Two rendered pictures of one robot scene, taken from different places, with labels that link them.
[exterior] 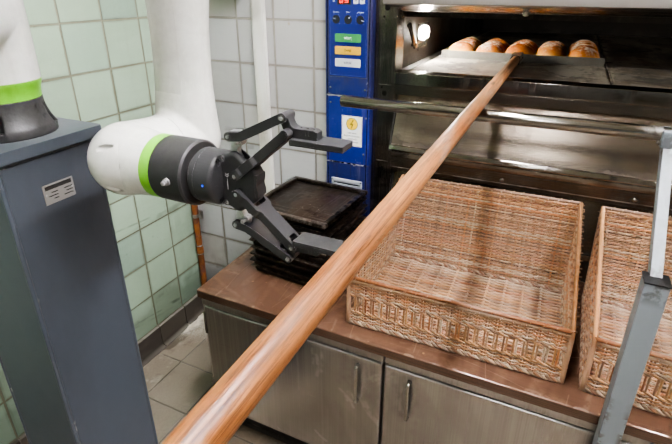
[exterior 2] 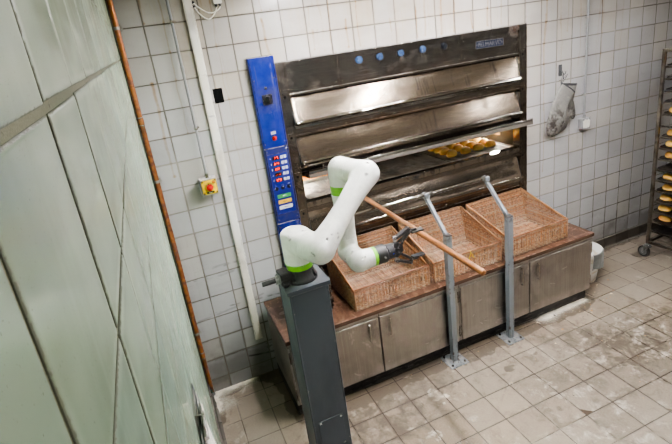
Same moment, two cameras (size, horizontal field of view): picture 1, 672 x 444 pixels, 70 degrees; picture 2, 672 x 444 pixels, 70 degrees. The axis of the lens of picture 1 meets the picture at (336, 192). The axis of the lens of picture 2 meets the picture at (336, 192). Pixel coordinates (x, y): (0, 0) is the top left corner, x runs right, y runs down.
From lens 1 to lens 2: 214 cm
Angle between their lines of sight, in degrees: 42
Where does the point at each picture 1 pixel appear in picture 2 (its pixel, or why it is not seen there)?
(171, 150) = (382, 249)
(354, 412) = (370, 349)
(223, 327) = not seen: hidden behind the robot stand
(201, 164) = (391, 248)
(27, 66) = not seen: hidden behind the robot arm
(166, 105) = (351, 242)
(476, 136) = not seen: hidden behind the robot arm
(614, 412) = (450, 279)
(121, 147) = (368, 255)
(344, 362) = (363, 328)
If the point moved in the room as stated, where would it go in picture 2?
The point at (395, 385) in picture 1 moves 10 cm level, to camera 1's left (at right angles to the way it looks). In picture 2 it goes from (384, 323) to (374, 331)
